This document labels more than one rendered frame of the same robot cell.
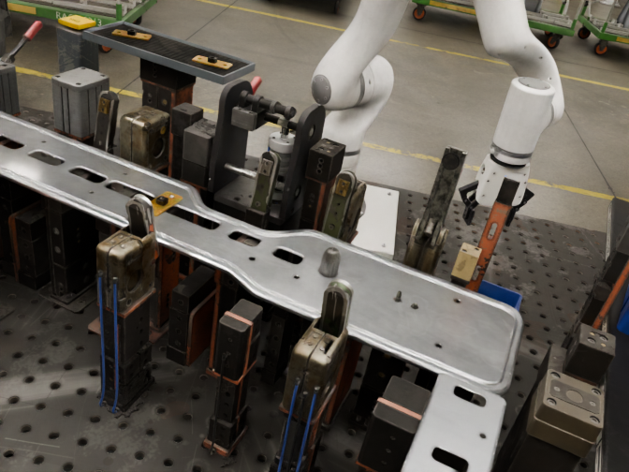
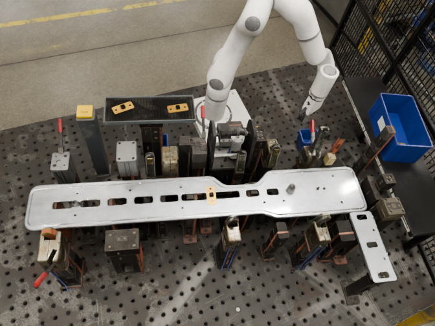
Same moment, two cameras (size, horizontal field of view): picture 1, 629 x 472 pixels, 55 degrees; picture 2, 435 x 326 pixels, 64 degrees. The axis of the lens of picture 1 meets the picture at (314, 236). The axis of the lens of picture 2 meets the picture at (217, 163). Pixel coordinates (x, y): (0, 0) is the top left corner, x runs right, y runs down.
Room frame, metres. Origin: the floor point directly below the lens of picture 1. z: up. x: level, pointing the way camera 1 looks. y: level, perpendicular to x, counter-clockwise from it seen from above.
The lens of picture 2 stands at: (0.39, 0.68, 2.28)
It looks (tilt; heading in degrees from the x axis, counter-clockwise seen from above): 57 degrees down; 325
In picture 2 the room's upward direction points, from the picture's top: 11 degrees clockwise
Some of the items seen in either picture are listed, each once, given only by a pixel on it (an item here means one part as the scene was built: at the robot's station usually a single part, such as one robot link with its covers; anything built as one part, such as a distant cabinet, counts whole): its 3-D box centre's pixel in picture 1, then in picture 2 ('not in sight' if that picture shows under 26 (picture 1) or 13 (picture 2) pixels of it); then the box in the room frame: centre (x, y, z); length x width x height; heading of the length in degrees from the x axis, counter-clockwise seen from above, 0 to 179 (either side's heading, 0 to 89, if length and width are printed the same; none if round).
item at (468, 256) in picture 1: (441, 329); (317, 176); (0.90, -0.27, 0.88); 0.04 x 0.04 x 0.36; 72
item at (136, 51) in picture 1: (168, 51); (150, 109); (1.34, 0.40, 1.16); 0.37 x 0.14 x 0.02; 72
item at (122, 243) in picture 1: (126, 321); (227, 246); (0.77, 0.29, 0.87); 0.12 x 0.09 x 0.35; 162
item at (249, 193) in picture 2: (238, 305); (246, 208); (0.89, 0.12, 0.84); 0.12 x 0.05 x 0.29; 162
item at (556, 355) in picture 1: (523, 434); (359, 202); (0.71, -0.40, 0.85); 0.12 x 0.03 x 0.30; 162
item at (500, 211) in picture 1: (466, 297); (325, 163); (0.92, -0.30, 0.95); 0.03 x 0.01 x 0.50; 72
